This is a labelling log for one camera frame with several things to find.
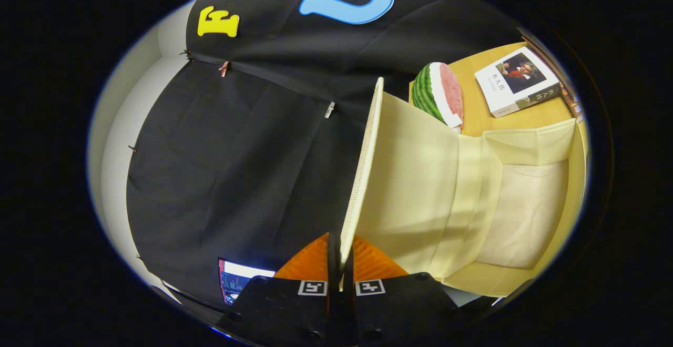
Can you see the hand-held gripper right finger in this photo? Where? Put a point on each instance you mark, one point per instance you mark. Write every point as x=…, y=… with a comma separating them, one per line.
x=348, y=305

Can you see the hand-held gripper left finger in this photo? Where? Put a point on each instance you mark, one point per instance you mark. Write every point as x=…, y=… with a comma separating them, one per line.
x=333, y=294

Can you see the beige fabric storage box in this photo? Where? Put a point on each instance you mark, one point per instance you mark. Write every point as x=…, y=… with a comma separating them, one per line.
x=420, y=179

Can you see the computer monitor screen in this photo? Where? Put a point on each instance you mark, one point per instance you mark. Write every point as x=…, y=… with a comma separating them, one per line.
x=239, y=281

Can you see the black backdrop cloth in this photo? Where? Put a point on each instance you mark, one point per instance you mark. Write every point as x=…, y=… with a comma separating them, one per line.
x=236, y=168

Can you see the silver cloth clip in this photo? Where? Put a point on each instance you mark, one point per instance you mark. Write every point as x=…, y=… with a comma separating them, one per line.
x=329, y=109

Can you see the watermelon slice toy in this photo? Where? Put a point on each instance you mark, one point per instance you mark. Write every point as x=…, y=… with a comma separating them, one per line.
x=428, y=92

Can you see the red cloth clip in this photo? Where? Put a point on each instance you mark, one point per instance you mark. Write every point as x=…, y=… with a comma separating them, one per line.
x=224, y=68

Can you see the white portrait cover book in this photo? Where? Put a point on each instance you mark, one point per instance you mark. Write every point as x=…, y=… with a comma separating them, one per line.
x=505, y=92

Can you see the brown book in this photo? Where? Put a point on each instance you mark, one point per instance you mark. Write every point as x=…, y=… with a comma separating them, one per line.
x=570, y=100

